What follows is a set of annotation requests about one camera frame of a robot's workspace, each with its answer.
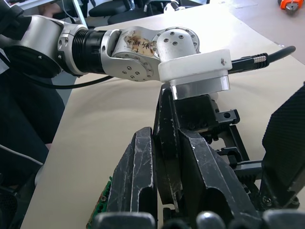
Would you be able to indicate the white desk frame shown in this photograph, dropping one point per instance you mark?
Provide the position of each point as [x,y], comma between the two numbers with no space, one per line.
[79,12]

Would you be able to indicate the beige table mat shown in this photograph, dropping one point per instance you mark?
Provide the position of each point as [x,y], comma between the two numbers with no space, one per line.
[107,119]

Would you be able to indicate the black office chair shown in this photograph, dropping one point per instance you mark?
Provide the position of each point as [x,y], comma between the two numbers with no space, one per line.
[135,17]
[112,8]

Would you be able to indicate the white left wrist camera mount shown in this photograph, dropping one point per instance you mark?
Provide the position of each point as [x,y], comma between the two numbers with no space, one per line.
[193,64]

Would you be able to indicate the green circuit board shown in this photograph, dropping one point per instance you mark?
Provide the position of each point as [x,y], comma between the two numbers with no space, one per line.
[101,202]

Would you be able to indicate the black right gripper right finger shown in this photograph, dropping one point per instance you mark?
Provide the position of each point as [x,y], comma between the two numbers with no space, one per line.
[283,143]

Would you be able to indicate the dark robot torso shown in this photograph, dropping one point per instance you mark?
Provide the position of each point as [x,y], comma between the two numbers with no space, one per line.
[23,119]

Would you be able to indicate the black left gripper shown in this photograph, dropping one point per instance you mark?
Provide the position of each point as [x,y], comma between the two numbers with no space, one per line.
[197,112]

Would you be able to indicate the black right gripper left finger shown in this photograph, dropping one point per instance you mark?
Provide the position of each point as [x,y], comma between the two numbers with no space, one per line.
[133,171]

